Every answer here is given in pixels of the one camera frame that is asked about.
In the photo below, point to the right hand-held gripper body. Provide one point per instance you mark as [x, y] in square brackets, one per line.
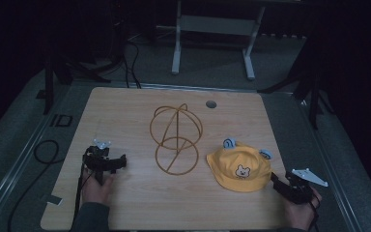
[299, 191]

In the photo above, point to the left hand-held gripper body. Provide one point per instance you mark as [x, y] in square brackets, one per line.
[97, 160]

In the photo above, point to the yellow bear hat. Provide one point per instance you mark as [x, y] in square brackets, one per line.
[238, 161]

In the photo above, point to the person's right hand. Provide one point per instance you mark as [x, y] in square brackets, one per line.
[302, 216]

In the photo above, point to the person's left hand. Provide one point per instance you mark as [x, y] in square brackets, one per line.
[97, 193]

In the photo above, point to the black tripod stand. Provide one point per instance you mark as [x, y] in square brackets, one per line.
[314, 96]
[49, 80]

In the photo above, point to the grey table grommet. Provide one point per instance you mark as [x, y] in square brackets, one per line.
[211, 104]

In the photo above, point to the white metal table frame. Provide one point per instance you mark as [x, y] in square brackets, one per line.
[217, 25]

